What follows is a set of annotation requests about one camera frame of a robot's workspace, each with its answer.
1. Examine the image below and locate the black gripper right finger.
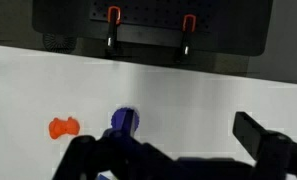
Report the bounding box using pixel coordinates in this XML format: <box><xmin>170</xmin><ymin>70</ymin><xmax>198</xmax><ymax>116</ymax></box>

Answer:
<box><xmin>232</xmin><ymin>111</ymin><xmax>297</xmax><ymax>180</ymax></box>

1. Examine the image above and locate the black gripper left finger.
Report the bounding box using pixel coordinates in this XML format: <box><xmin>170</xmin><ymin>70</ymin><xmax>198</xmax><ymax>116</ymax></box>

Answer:
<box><xmin>52</xmin><ymin>109</ymin><xmax>181</xmax><ymax>180</ymax></box>

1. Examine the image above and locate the purple spiky ball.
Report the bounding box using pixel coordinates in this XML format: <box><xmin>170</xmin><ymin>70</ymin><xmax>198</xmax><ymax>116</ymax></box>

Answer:
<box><xmin>110</xmin><ymin>105</ymin><xmax>142</xmax><ymax>134</ymax></box>

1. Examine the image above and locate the orange rubber animal toy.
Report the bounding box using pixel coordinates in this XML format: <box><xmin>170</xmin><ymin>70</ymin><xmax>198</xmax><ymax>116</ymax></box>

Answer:
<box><xmin>48</xmin><ymin>116</ymin><xmax>81</xmax><ymax>140</ymax></box>

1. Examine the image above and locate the round black ribbed foot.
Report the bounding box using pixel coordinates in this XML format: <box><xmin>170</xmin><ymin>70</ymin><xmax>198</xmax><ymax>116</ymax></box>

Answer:
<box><xmin>42</xmin><ymin>32</ymin><xmax>79</xmax><ymax>55</ymax></box>

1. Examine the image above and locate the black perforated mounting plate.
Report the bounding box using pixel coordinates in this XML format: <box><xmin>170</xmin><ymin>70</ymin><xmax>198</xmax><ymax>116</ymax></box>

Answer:
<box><xmin>32</xmin><ymin>0</ymin><xmax>274</xmax><ymax>57</ymax></box>

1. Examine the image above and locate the black clamp with orange handle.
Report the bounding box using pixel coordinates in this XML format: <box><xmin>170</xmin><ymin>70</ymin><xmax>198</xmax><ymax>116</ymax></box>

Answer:
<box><xmin>104</xmin><ymin>5</ymin><xmax>125</xmax><ymax>58</ymax></box>
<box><xmin>173</xmin><ymin>13</ymin><xmax>198</xmax><ymax>63</ymax></box>

